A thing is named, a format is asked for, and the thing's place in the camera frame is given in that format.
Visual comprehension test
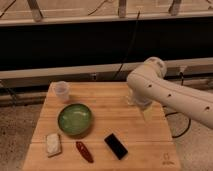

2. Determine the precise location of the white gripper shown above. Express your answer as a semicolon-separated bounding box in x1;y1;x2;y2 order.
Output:
133;95;153;122

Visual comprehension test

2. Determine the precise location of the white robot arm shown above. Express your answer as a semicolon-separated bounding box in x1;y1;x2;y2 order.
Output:
127;57;213;129

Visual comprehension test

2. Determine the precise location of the small plastic bottle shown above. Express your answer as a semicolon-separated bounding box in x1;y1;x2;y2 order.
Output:
125;95;134;106

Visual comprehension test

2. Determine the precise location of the black smartphone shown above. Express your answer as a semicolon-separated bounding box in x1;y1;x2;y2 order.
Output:
104;134;128;160

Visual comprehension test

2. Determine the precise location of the wooden cutting board table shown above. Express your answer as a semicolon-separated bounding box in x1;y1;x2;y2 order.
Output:
22;82;181;171

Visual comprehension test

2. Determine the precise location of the green ceramic bowl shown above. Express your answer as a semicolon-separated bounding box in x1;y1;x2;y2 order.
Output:
57;103;93;136

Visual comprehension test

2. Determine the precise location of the red chili pepper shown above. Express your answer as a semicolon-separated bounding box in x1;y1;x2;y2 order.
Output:
76;141;94;163

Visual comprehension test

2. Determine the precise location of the clear plastic cup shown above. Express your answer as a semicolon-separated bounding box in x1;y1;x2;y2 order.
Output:
53;81;69;102

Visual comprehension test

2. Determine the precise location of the white sponge block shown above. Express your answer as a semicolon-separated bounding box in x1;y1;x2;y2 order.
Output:
46;133;62;157

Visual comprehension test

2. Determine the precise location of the black cable on floor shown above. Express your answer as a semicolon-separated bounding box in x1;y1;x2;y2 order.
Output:
164;71;193;139

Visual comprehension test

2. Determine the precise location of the black hanging cable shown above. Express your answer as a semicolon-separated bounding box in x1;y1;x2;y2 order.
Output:
111;9;141;81

